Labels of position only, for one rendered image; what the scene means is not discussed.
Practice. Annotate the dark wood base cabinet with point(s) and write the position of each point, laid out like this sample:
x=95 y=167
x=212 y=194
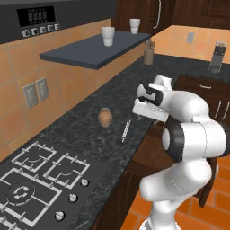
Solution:
x=119 y=203

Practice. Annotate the brown pot with utensils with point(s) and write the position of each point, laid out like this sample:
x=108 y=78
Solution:
x=148 y=57

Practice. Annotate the dark grey wall shelf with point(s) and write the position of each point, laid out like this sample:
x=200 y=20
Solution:
x=95 y=51

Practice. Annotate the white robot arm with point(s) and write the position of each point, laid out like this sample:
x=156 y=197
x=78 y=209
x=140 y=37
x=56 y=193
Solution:
x=191 y=140

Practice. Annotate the dark wood drawer front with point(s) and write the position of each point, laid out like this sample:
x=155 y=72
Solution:
x=191 y=85

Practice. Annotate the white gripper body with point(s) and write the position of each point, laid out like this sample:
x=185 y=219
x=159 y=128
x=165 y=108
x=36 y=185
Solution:
x=149 y=110

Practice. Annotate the black hob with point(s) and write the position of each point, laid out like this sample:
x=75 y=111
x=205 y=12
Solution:
x=36 y=179

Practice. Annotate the silver hob knob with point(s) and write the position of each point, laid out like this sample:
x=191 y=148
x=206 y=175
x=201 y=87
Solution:
x=59 y=215
x=72 y=198
x=85 y=182

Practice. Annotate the dark wood wall cupboards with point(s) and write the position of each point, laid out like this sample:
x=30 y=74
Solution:
x=185 y=13

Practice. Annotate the white cup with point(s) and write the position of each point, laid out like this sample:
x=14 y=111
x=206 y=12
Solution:
x=134 y=25
x=108 y=35

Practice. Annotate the small grey wall socket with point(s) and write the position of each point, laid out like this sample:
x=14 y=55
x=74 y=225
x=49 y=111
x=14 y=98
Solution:
x=190 y=37

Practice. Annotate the brown clay jar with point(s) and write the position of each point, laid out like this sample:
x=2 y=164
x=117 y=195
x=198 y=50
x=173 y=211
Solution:
x=105 y=117

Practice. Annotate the black microwave oven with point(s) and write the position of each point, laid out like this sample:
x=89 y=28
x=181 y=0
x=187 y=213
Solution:
x=75 y=12

